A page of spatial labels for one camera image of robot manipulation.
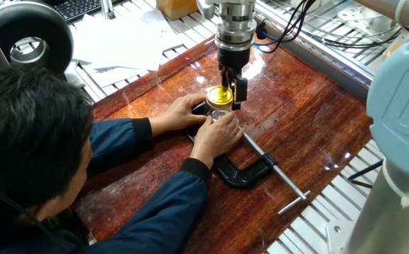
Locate yellow metal jar lid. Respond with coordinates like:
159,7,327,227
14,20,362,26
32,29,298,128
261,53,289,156
206,85,234,109

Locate person's right hand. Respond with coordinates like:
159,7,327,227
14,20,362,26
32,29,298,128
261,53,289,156
189,109,245,169

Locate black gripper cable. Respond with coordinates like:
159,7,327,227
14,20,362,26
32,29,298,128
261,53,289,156
253,0,318,54

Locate white round stand base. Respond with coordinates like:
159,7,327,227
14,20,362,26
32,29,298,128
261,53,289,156
336,5,399,32

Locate clear glass jar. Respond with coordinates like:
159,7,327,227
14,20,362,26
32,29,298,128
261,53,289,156
204,104,234,123

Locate black foreground cable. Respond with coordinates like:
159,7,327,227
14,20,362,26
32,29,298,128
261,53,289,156
0,169,68,254

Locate white paper sheets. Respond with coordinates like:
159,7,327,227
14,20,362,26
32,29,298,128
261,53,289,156
72,8,191,89

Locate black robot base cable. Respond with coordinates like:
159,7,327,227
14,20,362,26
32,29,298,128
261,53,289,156
347,158,384,190

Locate small cardboard box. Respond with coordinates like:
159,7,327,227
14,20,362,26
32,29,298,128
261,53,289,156
154,0,200,21

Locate black iron C-clamp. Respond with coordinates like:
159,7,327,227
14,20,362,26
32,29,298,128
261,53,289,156
185,102,312,215

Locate person's left hand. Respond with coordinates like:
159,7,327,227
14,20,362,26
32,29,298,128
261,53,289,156
149,92,209,138

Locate right forearm blue sleeve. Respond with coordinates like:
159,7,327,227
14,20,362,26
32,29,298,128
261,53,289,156
80,157,211,254

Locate black keyboard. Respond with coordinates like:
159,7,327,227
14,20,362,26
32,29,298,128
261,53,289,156
51,0,128,24

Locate silver robot mounting plate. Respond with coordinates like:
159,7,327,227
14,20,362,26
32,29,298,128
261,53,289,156
326,220,355,254

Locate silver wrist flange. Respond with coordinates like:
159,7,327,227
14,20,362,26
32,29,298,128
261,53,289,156
214,0,258,52

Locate thin black cables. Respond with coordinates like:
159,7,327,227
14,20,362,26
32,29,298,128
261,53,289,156
322,26,403,49

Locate black round fan device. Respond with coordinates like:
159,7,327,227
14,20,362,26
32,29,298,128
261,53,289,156
0,1,87,89

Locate silver metal stand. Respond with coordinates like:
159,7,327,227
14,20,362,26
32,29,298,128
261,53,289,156
100,0,116,20

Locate dark haired person's head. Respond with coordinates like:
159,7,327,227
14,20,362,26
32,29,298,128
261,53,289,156
0,65,94,226

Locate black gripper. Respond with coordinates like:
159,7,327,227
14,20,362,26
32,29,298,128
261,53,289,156
217,47,251,111

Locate left forearm blue sleeve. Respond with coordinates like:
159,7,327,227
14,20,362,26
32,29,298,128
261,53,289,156
86,117,153,177

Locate white wrist housing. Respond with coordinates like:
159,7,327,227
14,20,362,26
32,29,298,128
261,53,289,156
196,0,226,20

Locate blue jacket torso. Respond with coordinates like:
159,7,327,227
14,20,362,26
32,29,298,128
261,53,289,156
0,211,96,254

